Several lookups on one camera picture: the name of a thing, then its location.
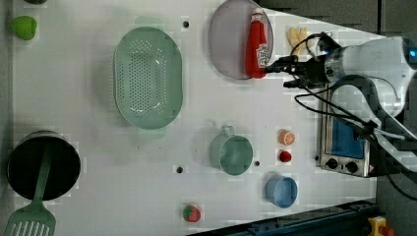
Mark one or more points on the green oval colander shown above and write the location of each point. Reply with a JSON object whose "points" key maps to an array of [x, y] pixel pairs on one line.
{"points": [[148, 78]]}

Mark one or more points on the small red strawberry toy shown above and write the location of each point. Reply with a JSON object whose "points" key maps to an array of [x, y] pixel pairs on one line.
{"points": [[285, 156]]}

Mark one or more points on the green cup with handle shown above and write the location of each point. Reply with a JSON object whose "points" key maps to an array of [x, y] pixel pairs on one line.
{"points": [[231, 153]]}

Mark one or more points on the red ketchup bottle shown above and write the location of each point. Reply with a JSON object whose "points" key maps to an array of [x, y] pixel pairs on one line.
{"points": [[257, 49]]}

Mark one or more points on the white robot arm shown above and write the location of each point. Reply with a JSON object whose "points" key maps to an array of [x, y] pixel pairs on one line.
{"points": [[367, 86]]}

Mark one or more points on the black toaster oven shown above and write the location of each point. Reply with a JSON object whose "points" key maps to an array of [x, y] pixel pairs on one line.
{"points": [[343, 147]]}

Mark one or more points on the peeled banana toy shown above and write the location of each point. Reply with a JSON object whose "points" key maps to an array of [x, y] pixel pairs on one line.
{"points": [[296, 39]]}

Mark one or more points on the orange slice toy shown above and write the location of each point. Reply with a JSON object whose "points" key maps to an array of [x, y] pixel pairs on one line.
{"points": [[286, 138]]}

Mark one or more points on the green slotted spatula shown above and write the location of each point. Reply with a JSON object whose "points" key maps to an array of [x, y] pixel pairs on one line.
{"points": [[34, 219]]}

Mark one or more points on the red strawberry with leaves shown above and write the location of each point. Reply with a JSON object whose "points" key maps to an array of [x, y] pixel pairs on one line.
{"points": [[191, 213]]}

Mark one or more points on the blue aluminium frame rail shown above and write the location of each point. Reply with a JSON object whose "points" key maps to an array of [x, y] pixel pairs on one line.
{"points": [[342, 220]]}

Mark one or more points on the black utensil holder cup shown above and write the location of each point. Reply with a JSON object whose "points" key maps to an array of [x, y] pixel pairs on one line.
{"points": [[25, 160]]}

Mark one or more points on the green pear toy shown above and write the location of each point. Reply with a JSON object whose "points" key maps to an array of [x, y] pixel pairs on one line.
{"points": [[24, 27]]}

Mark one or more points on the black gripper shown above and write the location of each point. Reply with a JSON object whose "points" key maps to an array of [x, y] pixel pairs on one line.
{"points": [[307, 74]]}

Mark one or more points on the grey oval plate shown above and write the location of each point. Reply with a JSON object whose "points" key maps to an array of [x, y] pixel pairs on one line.
{"points": [[228, 36]]}

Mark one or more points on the blue cup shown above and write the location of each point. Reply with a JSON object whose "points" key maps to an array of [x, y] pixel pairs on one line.
{"points": [[281, 191]]}

